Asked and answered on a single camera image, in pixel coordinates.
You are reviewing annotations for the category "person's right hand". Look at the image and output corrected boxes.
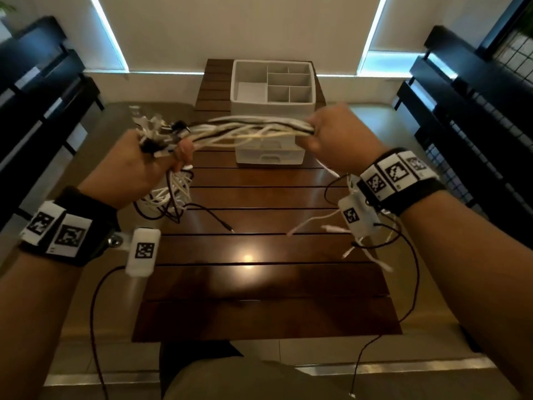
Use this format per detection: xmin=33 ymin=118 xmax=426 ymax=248
xmin=306 ymin=104 xmax=391 ymax=176

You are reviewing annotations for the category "person's left hand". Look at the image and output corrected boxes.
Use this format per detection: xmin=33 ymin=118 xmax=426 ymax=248
xmin=77 ymin=128 xmax=195 ymax=212

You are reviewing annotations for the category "white drawer organizer box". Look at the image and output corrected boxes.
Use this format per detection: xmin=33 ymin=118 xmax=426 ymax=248
xmin=229 ymin=58 xmax=317 ymax=166

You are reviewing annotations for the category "person's right forearm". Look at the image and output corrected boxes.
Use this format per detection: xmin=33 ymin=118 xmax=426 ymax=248
xmin=401 ymin=191 xmax=533 ymax=400

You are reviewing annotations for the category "person's left forearm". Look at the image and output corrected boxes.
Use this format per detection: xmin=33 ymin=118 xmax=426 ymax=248
xmin=0 ymin=249 xmax=84 ymax=400

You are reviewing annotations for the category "person's dark trouser leg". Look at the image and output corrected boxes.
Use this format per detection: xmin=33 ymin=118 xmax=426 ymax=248
xmin=159 ymin=340 xmax=244 ymax=396

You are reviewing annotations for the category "black left wristband with markers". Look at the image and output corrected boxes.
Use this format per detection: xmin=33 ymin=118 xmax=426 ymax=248
xmin=18 ymin=187 xmax=122 ymax=267

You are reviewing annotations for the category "black wristband with markers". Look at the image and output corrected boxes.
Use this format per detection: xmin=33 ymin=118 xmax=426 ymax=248
xmin=357 ymin=147 xmax=447 ymax=217
xmin=18 ymin=187 xmax=122 ymax=267

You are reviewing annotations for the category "black right wristband with markers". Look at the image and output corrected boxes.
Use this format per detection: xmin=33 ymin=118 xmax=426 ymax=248
xmin=357 ymin=147 xmax=447 ymax=217

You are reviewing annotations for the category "beige roller blind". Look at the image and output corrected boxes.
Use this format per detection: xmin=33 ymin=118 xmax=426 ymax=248
xmin=89 ymin=0 xmax=388 ymax=76
xmin=12 ymin=0 xmax=129 ymax=72

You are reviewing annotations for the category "wooden slatted table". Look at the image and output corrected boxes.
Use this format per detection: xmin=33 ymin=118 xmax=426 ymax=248
xmin=132 ymin=58 xmax=404 ymax=343

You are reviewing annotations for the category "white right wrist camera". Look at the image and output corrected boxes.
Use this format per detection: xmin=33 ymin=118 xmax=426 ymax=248
xmin=338 ymin=190 xmax=383 ymax=239

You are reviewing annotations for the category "thin black camera wire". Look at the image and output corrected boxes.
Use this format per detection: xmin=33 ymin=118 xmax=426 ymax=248
xmin=349 ymin=222 xmax=420 ymax=398
xmin=89 ymin=265 xmax=127 ymax=400

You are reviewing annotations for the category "wire mesh panel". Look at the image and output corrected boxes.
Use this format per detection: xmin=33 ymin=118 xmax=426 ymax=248
xmin=424 ymin=27 xmax=533 ymax=217

